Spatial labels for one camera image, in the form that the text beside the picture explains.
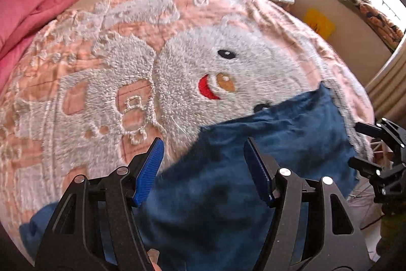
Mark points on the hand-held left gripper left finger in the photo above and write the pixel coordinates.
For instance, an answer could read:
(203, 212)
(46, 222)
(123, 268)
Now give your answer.
(149, 171)

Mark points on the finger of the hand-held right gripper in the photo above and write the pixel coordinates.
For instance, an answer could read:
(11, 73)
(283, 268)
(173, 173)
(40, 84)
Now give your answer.
(385, 175)
(388, 134)

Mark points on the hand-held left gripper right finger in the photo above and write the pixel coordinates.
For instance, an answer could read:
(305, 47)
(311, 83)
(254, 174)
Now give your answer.
(257, 167)

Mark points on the blue denim pants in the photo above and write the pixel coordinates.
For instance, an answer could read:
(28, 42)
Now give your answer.
(253, 137)

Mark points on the person's olive clothing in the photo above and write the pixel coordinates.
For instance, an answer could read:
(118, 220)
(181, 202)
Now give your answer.
(393, 236)

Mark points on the pink printed bear blanket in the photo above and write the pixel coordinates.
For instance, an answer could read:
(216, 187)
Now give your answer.
(111, 83)

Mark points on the pile of clothes on windowsill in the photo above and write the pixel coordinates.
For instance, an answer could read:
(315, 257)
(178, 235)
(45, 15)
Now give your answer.
(371, 10)

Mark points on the yellow paper sheet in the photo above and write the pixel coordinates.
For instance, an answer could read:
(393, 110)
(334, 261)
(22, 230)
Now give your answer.
(318, 23)

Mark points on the pink quilt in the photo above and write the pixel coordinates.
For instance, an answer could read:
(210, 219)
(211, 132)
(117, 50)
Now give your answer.
(28, 4)

